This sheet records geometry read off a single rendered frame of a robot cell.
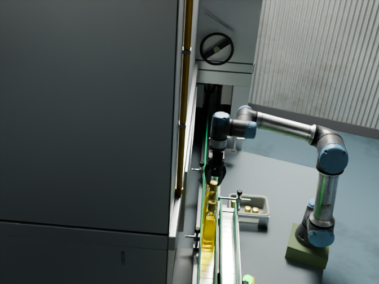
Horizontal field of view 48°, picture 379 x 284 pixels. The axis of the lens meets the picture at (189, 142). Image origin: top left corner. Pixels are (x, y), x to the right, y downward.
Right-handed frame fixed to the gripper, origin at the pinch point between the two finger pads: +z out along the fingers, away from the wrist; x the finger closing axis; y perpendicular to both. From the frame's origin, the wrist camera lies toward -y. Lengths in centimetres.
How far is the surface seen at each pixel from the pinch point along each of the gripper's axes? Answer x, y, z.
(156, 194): 19, -60, -38
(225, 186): -10, 57, 42
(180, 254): 12.3, -17.4, 29.1
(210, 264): -1.6, -21.8, 29.1
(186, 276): 8.5, -30.4, 29.1
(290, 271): -42, -9, 42
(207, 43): 10, 101, -34
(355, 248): -119, 93, 117
